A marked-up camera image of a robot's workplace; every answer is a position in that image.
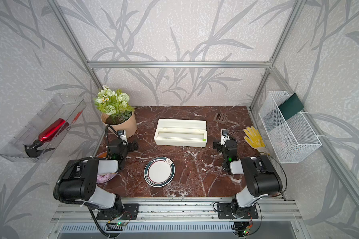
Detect cream plastic wrap dispenser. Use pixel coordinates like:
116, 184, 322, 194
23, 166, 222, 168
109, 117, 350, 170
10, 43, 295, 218
154, 119, 207, 147

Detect white plate green rim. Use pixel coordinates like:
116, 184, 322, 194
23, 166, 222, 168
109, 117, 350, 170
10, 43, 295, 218
144, 156, 176, 188

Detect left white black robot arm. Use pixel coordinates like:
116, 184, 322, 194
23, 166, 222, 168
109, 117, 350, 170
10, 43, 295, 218
53, 138, 139, 214

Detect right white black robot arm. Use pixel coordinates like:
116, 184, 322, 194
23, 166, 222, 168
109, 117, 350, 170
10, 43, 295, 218
213, 139, 283, 214

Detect purple plate of toy food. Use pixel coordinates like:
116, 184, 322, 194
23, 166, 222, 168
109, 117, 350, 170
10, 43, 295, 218
95, 151, 119, 184

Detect yellow rubber glove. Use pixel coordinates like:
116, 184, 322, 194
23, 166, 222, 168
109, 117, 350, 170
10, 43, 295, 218
244, 126, 268, 153

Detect brown slotted spatula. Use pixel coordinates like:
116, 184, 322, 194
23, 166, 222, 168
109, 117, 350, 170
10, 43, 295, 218
213, 113, 238, 125

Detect artificial flowers in beige pot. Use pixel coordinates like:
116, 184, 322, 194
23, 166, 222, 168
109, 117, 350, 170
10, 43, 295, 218
94, 85, 137, 138

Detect dark green card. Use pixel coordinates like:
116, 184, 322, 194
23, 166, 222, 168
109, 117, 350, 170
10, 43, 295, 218
279, 93, 304, 120

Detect red spray bottle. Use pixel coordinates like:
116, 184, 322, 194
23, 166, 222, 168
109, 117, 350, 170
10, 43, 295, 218
25, 118, 69, 158

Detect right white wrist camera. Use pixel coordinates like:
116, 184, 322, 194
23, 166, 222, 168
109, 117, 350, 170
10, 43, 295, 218
221, 129, 229, 145

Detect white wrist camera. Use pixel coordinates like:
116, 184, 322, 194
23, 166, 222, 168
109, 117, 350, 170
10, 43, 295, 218
117, 129, 128, 144
221, 129, 229, 145

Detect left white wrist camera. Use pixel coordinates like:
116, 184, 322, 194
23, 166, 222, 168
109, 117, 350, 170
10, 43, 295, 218
117, 129, 128, 144

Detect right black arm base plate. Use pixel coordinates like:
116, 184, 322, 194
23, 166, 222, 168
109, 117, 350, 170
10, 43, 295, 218
216, 202, 259, 220

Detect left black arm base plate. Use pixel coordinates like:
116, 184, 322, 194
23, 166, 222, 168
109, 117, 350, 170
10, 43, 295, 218
96, 204, 140, 221

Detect white wire mesh basket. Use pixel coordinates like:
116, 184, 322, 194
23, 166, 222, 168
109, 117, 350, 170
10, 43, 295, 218
259, 91, 322, 164

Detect clear plastic wall bin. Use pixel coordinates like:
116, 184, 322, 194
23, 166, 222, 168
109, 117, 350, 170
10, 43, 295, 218
0, 94, 86, 163

